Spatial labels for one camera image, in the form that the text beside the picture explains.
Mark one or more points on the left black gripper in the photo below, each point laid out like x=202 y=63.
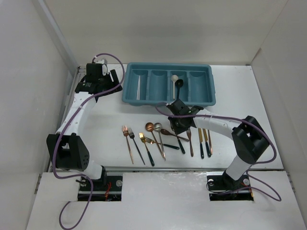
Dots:
x=113 y=80

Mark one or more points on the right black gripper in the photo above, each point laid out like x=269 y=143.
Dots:
x=177 y=130

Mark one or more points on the gold knife green handle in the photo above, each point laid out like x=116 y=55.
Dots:
x=207 y=143
x=201 y=141

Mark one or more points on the gold fork dark handle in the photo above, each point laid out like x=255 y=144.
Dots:
x=180 y=145

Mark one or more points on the copper round spoon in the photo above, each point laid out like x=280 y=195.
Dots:
x=150 y=128

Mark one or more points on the rose gold knife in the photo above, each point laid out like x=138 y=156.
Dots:
x=210 y=142

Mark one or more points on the black round spoon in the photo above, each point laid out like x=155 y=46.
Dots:
x=179 y=83

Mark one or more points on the white silver round spoon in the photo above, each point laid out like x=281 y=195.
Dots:
x=174 y=78

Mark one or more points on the blue plastic cutlery tray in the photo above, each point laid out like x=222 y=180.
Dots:
x=156 y=85

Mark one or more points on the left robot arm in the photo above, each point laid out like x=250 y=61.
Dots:
x=66 y=147

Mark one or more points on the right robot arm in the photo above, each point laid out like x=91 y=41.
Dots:
x=247 y=135

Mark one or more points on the copper fork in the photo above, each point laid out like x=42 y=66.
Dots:
x=190 y=142

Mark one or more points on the gold fork lying sideways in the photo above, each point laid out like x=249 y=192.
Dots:
x=151 y=141

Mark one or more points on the dark grey fork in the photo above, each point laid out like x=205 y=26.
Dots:
x=132 y=136

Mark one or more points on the rose gold fork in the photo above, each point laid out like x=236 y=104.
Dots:
x=125 y=134

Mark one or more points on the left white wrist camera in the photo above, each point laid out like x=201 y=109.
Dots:
x=101 y=60

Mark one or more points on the gold fork green handle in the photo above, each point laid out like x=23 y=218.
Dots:
x=142 y=137

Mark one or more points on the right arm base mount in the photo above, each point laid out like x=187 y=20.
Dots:
x=220 y=189

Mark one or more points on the aluminium rail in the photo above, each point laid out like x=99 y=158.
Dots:
x=159 y=169

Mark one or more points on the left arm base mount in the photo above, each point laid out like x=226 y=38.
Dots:
x=107 y=189

